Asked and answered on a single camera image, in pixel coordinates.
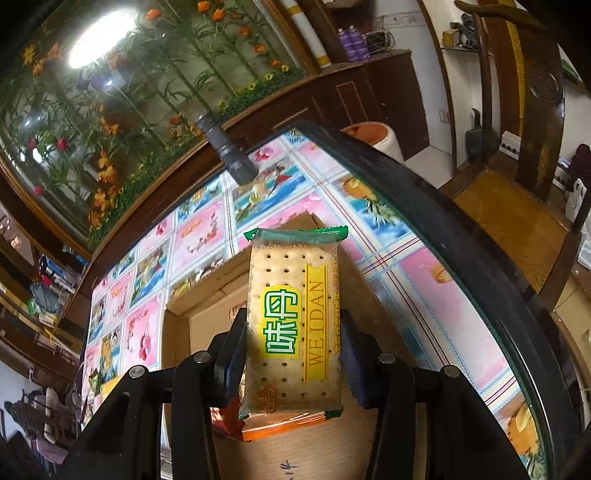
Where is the Weidan cracker pack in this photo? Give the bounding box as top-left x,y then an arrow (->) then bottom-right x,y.
240,226 -> 349,415

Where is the orange snack packet in box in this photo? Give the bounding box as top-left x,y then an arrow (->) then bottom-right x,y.
210,396 -> 346,443

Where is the colourful patterned tablecloth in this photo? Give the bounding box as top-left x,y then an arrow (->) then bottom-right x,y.
82,130 -> 547,479

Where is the cardboard box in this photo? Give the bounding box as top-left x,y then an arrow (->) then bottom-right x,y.
162,240 -> 410,479

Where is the grey flashlight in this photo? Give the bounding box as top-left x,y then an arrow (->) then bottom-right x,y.
194,114 -> 259,186

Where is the white bucket with red lid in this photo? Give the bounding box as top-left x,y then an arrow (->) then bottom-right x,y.
342,121 -> 404,163

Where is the flower mural glass panel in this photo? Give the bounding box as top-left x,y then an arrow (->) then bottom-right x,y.
1,1 -> 304,248

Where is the purple bottle right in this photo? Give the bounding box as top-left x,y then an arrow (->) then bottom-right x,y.
349,25 -> 370,60

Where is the purple bottle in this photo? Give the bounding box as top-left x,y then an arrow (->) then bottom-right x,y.
338,28 -> 358,62
349,25 -> 370,60

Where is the purple bottle left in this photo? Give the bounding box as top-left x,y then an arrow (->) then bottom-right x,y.
338,28 -> 358,62

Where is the wooden chair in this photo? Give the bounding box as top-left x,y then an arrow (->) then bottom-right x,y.
445,1 -> 584,311

